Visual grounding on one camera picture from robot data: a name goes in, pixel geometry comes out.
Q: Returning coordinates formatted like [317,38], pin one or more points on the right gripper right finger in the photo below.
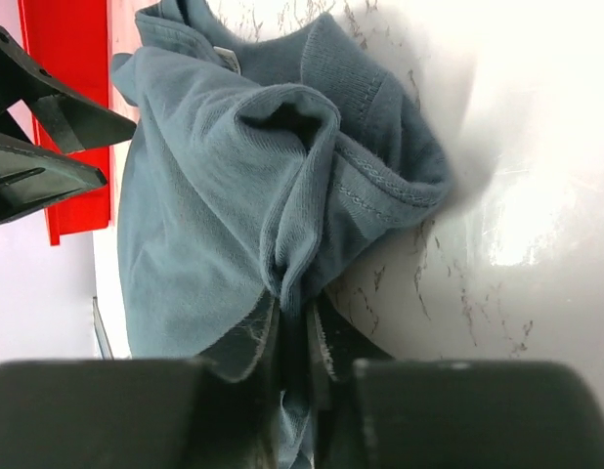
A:
[374,411]

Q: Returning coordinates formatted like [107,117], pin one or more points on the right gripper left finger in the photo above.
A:
[216,410]

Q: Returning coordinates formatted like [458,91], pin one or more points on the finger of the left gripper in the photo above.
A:
[53,102]
[32,178]

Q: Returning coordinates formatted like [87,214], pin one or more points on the dark blue-grey t-shirt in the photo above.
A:
[257,170]

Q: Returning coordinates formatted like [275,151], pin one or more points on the red plastic tray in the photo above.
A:
[69,40]

